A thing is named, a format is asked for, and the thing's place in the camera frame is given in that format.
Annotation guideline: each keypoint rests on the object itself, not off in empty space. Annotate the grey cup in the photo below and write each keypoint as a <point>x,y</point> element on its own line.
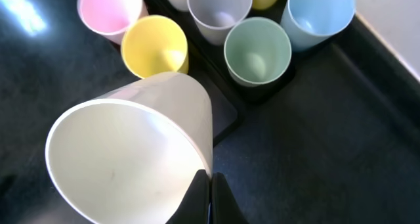
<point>218,10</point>

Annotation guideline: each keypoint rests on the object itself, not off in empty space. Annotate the pink cup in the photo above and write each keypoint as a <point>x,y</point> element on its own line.
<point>108,10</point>

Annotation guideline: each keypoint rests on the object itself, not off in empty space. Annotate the black tray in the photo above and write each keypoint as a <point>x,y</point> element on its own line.
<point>223,112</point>

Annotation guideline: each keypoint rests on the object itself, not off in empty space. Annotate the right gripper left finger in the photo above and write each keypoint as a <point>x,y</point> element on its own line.
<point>193,207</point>

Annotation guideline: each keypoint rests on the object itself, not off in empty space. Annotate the blue cup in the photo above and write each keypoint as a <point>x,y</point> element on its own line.
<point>321,10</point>

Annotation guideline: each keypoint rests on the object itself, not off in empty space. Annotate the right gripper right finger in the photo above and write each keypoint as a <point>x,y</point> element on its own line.
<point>224,207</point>

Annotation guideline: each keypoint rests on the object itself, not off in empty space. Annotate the green cup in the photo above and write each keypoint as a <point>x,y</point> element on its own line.
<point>257,50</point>

